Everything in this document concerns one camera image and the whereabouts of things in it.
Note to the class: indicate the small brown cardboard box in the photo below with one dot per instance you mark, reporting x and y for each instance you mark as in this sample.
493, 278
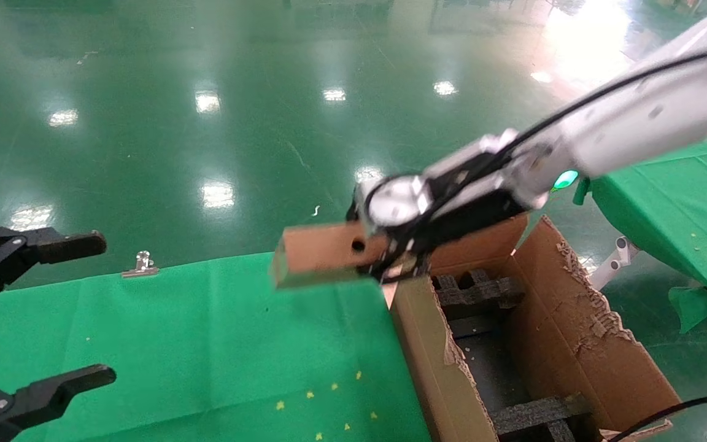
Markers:
316, 252

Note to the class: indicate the metal binder clip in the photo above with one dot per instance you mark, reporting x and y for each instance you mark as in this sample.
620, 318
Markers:
140, 267

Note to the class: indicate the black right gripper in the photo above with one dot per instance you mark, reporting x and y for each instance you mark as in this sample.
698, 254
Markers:
476, 193

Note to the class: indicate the black foam insert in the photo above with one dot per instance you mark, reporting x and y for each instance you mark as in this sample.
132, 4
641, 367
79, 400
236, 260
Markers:
482, 291

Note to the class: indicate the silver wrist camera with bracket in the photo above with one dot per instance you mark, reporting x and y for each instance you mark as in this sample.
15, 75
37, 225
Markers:
396, 201

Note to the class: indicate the green tablecloth with carton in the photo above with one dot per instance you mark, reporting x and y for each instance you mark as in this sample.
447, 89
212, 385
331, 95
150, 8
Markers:
206, 331

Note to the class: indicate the green tablecloth on side table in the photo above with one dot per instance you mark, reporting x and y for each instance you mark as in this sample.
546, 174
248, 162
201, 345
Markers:
685, 209

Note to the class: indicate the torn brown cardboard carton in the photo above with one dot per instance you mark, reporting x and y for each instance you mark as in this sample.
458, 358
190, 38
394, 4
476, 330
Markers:
574, 344

